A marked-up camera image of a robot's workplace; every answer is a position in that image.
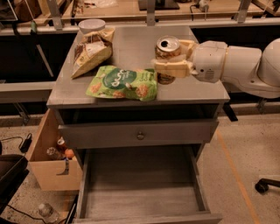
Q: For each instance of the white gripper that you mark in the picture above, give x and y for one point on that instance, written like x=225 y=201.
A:
x=208 y=60

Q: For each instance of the orange soda can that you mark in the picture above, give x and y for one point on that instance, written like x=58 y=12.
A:
x=166 y=48

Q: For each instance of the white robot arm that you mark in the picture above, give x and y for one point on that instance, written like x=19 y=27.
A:
x=251 y=70

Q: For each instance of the round metal drawer knob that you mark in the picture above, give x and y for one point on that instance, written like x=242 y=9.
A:
x=140 y=135

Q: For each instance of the closed top drawer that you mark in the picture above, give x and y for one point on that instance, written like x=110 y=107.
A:
x=124 y=134

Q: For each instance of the open middle drawer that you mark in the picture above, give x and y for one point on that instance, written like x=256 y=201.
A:
x=142 y=185

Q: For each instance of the red white can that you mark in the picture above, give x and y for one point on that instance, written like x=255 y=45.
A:
x=61 y=144

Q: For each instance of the green snack bag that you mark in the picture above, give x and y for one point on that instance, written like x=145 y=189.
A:
x=112 y=82

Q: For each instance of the brown yellow chip bag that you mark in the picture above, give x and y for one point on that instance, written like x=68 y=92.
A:
x=93 y=49

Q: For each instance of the white bowl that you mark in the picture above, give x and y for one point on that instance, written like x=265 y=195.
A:
x=91 y=25

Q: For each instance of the small orange ball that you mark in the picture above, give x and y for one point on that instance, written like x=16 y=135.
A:
x=69 y=153

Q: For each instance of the black chair caster base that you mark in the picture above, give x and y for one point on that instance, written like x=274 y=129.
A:
x=262 y=186

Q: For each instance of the grey bottle in box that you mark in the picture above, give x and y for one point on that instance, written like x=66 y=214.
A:
x=54 y=154

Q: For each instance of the cardboard box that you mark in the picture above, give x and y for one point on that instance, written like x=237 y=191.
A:
x=52 y=175

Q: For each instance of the black power adapter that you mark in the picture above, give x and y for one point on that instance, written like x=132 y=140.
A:
x=26 y=143

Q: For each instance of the black office chair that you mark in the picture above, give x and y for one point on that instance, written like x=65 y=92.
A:
x=13 y=171

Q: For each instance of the clear plastic water bottle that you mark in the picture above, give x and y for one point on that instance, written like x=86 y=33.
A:
x=49 y=214

